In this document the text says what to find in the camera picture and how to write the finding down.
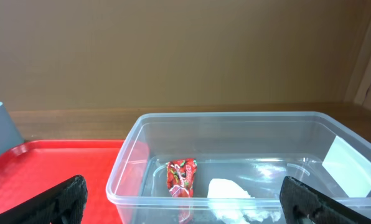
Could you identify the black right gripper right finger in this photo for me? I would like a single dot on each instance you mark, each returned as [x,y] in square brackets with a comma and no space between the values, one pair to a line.
[304,204]

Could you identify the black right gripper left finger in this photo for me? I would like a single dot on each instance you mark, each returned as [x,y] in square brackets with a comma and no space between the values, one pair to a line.
[62,204]

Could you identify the white napkin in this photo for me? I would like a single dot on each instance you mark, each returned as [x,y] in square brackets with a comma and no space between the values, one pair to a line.
[225,196]

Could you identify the red snack wrapper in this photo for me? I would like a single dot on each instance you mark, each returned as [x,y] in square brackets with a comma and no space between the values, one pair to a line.
[180,176]

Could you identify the red plastic tray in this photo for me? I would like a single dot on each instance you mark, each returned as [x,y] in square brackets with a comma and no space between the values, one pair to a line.
[36,166]

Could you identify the clear plastic bin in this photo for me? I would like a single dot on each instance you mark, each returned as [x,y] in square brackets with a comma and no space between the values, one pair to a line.
[256,150]

